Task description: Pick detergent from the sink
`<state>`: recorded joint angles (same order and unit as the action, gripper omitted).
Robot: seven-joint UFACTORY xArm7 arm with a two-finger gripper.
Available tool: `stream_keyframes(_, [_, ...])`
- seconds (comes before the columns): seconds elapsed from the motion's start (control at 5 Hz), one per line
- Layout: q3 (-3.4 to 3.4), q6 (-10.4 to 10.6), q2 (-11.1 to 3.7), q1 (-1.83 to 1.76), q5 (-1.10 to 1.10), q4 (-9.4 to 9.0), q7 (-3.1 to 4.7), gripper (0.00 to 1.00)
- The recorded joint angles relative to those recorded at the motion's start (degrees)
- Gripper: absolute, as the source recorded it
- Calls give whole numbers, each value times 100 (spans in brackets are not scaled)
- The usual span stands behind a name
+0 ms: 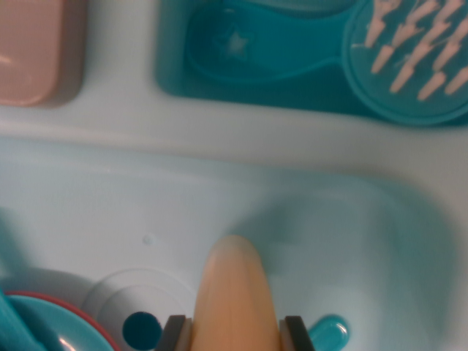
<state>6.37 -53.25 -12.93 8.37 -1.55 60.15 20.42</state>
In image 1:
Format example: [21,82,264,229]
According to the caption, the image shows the teal plastic toy fork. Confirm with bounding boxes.
[309,313,350,351]

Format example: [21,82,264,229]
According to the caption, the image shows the gripper right finger with grey pad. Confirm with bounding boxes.
[279,314,317,351]

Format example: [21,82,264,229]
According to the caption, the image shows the beige toy detergent bottle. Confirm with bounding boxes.
[192,234,284,351]

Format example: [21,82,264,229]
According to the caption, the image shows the teal dish brush white bristles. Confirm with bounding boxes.
[182,0,468,127]

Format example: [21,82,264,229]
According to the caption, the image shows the grey toy faucet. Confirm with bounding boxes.
[0,0,85,108]

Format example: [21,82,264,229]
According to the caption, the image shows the light blue toy sink unit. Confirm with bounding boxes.
[0,0,468,351]

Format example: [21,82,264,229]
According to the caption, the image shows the gripper left finger with grey pad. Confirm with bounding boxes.
[157,314,194,351]

